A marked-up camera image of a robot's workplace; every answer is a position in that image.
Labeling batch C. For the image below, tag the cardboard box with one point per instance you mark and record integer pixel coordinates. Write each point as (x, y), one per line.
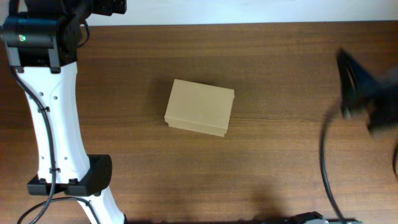
(200, 108)

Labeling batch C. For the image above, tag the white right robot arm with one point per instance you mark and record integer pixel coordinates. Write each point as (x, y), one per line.
(361, 91)

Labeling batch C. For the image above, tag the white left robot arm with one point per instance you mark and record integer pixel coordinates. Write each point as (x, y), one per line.
(41, 44)

